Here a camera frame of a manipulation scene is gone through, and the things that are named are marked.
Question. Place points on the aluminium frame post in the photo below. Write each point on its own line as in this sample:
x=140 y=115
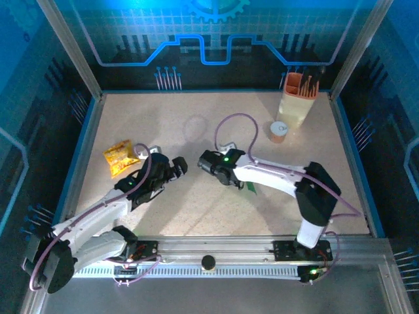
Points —
x=357 y=49
x=73 y=49

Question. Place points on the blue table edge strip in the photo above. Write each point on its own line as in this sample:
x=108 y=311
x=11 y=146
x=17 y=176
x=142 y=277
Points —
x=74 y=163
x=358 y=163

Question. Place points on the aluminium front rail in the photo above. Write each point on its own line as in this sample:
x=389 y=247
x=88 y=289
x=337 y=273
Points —
x=212 y=243

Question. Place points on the orange can silver lid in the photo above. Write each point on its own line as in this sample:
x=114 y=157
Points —
x=279 y=128

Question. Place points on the yellow snack bag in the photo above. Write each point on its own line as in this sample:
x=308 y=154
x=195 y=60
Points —
x=119 y=158

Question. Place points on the grey metal front panel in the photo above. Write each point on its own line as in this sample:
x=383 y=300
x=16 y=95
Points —
x=209 y=296

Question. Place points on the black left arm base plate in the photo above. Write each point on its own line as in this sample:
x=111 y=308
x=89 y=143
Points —
x=149 y=250

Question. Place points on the black round knob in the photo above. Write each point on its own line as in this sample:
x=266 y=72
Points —
x=208 y=262

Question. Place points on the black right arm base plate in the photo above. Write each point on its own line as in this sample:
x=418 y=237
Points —
x=283 y=250

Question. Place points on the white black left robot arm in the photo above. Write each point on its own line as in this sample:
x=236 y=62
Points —
x=88 y=216

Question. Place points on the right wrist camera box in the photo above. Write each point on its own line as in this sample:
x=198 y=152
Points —
x=228 y=147

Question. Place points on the small lit controller board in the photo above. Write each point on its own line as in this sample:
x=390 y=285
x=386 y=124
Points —
x=126 y=265
x=309 y=274

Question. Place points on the cream orange utensil holder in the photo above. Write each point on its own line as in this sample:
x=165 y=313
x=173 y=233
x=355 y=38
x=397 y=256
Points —
x=294 y=104

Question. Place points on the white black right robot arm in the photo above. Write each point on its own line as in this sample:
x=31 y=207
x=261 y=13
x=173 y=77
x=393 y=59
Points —
x=271 y=173

